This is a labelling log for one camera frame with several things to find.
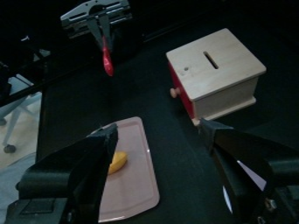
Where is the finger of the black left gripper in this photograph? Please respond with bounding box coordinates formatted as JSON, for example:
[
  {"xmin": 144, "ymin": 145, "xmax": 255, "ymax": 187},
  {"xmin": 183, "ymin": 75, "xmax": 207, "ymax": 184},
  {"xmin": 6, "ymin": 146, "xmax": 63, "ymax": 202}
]
[
  {"xmin": 85, "ymin": 15, "xmax": 105, "ymax": 51},
  {"xmin": 99, "ymin": 14, "xmax": 116, "ymax": 54}
]

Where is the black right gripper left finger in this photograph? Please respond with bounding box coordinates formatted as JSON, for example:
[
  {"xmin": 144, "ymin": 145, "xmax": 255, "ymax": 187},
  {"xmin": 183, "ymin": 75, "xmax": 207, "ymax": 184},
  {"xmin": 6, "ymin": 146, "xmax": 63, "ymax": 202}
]
[{"xmin": 14, "ymin": 122, "xmax": 120, "ymax": 224}]

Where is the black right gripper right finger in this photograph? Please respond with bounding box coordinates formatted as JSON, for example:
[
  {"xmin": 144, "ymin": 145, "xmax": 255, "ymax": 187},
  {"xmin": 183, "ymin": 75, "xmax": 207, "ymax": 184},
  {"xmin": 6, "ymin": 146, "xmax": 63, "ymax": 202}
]
[{"xmin": 197, "ymin": 117, "xmax": 299, "ymax": 224}]

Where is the red toy knife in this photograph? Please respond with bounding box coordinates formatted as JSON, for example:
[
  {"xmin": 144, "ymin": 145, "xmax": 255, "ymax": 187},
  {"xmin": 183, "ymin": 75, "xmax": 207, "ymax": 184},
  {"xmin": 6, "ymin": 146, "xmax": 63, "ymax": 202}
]
[{"xmin": 100, "ymin": 36, "xmax": 116, "ymax": 78}]

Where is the yellow toy food piece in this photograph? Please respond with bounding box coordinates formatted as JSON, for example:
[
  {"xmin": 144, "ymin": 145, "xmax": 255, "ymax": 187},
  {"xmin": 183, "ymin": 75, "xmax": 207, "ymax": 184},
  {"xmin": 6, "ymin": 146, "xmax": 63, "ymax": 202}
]
[{"xmin": 107, "ymin": 150, "xmax": 128, "ymax": 176}]

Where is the pink plastic tray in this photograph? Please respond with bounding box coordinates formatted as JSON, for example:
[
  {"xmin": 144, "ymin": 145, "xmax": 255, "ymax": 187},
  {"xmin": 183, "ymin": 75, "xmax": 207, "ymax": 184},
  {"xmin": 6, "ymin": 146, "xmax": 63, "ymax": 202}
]
[{"xmin": 88, "ymin": 115, "xmax": 161, "ymax": 224}]

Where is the red drawer with wooden knob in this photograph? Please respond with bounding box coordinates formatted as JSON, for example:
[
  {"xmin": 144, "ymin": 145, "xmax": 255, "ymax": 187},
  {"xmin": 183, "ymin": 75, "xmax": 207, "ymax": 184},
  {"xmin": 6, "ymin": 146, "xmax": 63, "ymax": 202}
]
[{"xmin": 167, "ymin": 61, "xmax": 196, "ymax": 120}]

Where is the wooden box with slot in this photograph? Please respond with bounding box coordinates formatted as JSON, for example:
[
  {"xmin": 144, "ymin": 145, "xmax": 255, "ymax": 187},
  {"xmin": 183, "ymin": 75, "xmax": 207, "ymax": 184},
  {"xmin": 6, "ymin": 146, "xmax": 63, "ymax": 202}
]
[{"xmin": 164, "ymin": 27, "xmax": 268, "ymax": 127}]

